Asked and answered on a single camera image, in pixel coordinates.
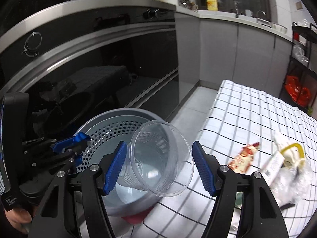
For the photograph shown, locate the clear plastic cup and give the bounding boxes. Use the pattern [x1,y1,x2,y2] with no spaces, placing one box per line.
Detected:
[117,120,194,198]

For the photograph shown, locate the grey kitchen cabinets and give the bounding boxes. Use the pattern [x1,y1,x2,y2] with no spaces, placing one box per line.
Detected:
[175,8,292,99]

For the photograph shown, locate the person's left hand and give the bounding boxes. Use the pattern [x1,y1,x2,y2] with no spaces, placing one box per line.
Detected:
[4,207,37,234]

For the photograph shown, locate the crumpled clear plastic bag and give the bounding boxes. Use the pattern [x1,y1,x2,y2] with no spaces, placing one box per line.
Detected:
[270,161,313,207]

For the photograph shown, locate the white cardboard box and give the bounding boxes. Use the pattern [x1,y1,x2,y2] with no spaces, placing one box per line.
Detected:
[260,151,285,186]

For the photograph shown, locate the red patterned snack wrapper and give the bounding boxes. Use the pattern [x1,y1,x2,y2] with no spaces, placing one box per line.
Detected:
[228,142,260,174]

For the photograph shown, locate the crumpled white tissue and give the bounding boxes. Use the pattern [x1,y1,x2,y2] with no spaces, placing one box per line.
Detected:
[283,149,306,169]

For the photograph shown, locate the black built-in oven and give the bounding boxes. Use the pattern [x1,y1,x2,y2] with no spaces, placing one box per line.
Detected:
[1,0,180,141]

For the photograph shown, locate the red plastic bag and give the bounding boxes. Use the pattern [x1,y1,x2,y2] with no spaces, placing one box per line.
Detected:
[284,75,311,107]

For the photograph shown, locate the black metal shelf rack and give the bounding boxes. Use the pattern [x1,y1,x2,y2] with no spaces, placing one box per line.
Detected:
[279,22,316,113]

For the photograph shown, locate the clear bag on shelf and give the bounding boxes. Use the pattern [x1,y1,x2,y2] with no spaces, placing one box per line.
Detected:
[293,45,308,66]

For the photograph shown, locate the yellow detergent bottle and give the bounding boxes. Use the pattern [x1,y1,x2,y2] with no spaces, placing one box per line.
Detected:
[206,0,218,11]

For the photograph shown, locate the white bowl on counter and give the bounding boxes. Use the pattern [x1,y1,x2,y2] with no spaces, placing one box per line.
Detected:
[269,22,287,34]

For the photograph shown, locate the white mug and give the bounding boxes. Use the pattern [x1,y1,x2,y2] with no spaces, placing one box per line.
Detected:
[245,9,253,17]

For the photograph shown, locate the chrome sink faucet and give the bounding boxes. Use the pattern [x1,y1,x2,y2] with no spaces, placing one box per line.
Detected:
[232,0,240,18]

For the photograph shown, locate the yellow plastic lid ring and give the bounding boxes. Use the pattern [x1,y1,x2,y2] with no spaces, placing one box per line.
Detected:
[279,142,305,166]

